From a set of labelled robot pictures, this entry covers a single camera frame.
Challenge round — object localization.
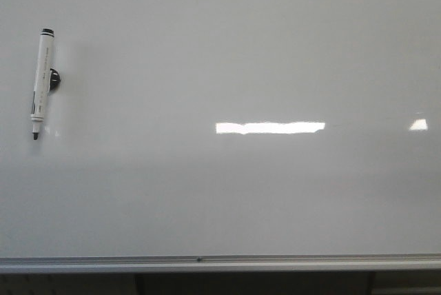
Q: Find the white whiteboard marker black tip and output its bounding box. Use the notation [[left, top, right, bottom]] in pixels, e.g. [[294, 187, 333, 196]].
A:
[[30, 28, 54, 141]]

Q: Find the white glossy whiteboard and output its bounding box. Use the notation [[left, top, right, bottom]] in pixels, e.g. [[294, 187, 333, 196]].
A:
[[1, 0, 440, 257]]

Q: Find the black round magnetic marker holder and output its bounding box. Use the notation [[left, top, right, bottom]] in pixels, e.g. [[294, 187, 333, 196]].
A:
[[49, 68, 61, 91]]

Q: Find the aluminium whiteboard bottom frame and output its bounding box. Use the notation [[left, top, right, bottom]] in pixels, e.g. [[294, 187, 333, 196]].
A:
[[1, 254, 440, 274]]

